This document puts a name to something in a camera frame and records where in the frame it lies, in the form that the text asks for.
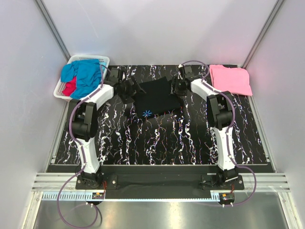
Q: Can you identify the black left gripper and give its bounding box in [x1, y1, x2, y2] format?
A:
[119, 75, 145, 104]

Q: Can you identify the black t-shirt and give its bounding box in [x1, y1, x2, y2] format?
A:
[133, 77, 181, 119]

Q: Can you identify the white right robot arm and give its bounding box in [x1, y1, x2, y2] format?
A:
[172, 64, 238, 189]

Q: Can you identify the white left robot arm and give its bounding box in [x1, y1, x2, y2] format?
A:
[66, 68, 146, 189]

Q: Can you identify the blue t-shirt in basket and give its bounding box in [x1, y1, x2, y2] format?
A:
[61, 59, 107, 99]

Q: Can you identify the folded pink t-shirt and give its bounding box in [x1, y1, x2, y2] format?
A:
[209, 65, 253, 96]

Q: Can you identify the red t-shirt in basket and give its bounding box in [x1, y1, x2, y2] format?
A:
[62, 77, 76, 96]

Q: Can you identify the white plastic basket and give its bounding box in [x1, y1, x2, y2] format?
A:
[53, 54, 110, 101]

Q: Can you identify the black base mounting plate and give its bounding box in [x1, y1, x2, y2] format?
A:
[76, 165, 244, 201]

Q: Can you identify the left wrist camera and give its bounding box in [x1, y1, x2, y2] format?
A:
[107, 68, 125, 83]

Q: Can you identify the aluminium frame rail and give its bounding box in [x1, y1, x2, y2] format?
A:
[32, 173, 290, 202]

